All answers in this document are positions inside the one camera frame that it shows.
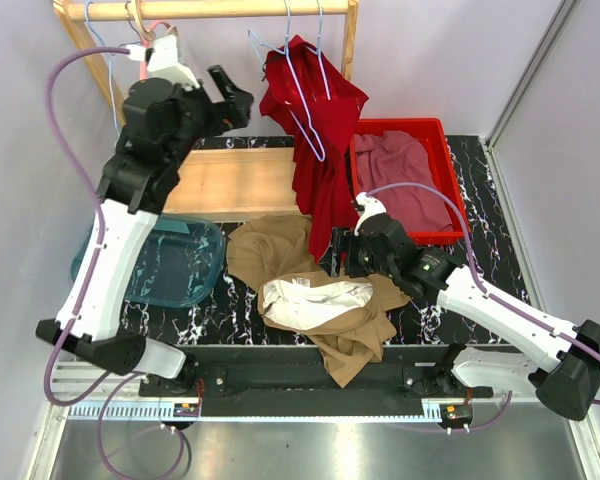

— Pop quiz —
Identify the red pleated skirt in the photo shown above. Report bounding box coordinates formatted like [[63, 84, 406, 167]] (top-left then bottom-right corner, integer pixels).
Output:
[[259, 35, 368, 261]]

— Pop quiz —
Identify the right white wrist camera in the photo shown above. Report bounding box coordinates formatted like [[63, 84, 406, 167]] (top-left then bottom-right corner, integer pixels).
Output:
[[354, 192, 386, 236]]

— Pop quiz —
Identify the blue wire hanger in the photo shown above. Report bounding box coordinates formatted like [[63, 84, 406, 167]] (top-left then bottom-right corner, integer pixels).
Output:
[[83, 0, 131, 134], [247, 1, 327, 163], [312, 0, 331, 100]]

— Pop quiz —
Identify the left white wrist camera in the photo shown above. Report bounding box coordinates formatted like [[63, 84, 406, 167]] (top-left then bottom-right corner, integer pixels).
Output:
[[125, 27, 201, 90]]

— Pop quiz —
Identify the teal plastic basket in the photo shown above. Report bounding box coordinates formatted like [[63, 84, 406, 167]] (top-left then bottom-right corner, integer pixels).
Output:
[[72, 208, 225, 308]]

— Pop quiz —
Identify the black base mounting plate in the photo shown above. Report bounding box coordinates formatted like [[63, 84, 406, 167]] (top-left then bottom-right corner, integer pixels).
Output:
[[139, 344, 494, 419]]

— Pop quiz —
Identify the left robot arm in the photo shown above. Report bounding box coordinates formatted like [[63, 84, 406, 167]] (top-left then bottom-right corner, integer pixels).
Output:
[[36, 65, 254, 396]]

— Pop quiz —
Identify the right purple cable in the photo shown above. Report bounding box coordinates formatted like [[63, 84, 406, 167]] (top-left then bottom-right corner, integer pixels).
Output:
[[364, 182, 600, 406]]

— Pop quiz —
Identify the tan garment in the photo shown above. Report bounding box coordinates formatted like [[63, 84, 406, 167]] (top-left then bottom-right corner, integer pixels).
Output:
[[227, 216, 410, 387]]

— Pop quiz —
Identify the wooden clothes rack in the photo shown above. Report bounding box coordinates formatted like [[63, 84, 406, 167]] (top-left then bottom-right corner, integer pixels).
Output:
[[52, 1, 359, 222]]

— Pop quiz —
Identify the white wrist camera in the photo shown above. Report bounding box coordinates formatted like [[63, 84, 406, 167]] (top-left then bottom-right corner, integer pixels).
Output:
[[125, 27, 201, 90], [354, 192, 386, 236]]

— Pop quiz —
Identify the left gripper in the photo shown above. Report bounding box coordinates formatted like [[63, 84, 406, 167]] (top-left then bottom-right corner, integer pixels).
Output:
[[166, 64, 254, 166]]

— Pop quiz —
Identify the red plastic bin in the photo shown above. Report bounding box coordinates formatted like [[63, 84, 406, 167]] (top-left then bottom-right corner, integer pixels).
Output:
[[350, 118, 468, 246]]

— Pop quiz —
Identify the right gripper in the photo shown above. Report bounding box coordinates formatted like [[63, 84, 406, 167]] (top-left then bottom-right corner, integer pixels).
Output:
[[316, 226, 396, 279]]

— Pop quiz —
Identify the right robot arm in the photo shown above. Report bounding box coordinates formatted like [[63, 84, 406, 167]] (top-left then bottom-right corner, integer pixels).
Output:
[[331, 213, 600, 421]]

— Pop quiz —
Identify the pink wooden hanger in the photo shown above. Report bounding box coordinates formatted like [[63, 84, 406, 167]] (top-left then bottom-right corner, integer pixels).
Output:
[[126, 0, 178, 80]]

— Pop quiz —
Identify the mauve cloth in bin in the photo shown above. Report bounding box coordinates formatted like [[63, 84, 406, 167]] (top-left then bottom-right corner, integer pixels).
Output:
[[353, 131, 452, 233]]

